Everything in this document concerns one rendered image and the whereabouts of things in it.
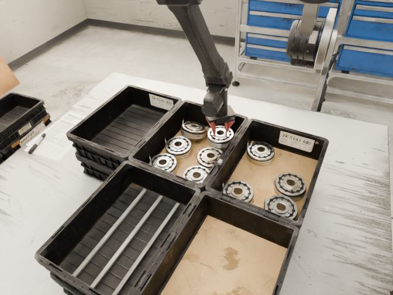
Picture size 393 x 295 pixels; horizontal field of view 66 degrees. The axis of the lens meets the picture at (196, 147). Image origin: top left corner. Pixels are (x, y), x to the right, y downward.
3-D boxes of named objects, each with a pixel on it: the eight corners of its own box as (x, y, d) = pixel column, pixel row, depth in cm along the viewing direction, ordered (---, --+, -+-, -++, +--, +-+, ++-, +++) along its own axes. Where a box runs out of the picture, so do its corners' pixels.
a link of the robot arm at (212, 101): (232, 68, 99) (207, 67, 102) (220, 87, 91) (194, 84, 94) (234, 99, 107) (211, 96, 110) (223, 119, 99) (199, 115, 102)
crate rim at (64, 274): (127, 163, 106) (126, 158, 105) (203, 194, 95) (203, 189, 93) (34, 260, 81) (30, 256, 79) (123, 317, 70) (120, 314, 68)
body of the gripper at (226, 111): (235, 118, 111) (236, 101, 106) (209, 124, 109) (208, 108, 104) (229, 108, 115) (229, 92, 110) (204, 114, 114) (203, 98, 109)
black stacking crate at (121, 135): (133, 105, 149) (128, 85, 141) (185, 121, 138) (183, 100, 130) (73, 156, 124) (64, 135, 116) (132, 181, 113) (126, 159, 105)
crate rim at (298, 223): (250, 122, 120) (250, 117, 118) (328, 144, 109) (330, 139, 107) (203, 194, 95) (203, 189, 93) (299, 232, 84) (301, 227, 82)
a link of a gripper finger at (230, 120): (234, 135, 116) (235, 116, 110) (217, 140, 115) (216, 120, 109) (228, 124, 121) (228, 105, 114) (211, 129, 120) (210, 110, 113)
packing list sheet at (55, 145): (66, 110, 167) (66, 110, 167) (101, 119, 160) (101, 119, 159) (20, 149, 145) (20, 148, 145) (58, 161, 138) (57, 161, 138)
